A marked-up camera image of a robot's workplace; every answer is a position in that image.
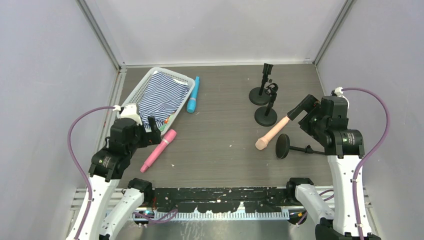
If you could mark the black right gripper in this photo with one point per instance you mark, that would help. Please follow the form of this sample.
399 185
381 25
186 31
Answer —
308 113

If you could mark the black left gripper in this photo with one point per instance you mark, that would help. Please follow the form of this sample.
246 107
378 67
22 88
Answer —
147 134

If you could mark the pink microphone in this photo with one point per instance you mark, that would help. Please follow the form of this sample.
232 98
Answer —
166 140

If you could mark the black microphone stand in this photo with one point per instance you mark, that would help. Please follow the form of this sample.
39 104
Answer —
257 95
265 115
283 147

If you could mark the beige microphone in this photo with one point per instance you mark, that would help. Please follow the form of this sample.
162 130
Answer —
263 141

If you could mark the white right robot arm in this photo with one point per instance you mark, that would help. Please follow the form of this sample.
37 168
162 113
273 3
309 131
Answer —
347 220

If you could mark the black front microphone stand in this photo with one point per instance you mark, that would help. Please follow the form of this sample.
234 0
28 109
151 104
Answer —
265 115

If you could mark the blue striped cloth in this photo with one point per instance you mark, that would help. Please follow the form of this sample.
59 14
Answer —
161 99

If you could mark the white plastic basket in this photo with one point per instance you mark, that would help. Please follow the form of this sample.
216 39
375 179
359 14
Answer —
136 95

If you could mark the blue microphone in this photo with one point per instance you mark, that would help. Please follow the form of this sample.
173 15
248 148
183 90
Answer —
192 101

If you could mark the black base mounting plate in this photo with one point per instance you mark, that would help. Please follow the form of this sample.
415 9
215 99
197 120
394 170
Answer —
265 199

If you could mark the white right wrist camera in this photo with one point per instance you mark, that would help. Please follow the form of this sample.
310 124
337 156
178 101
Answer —
338 92

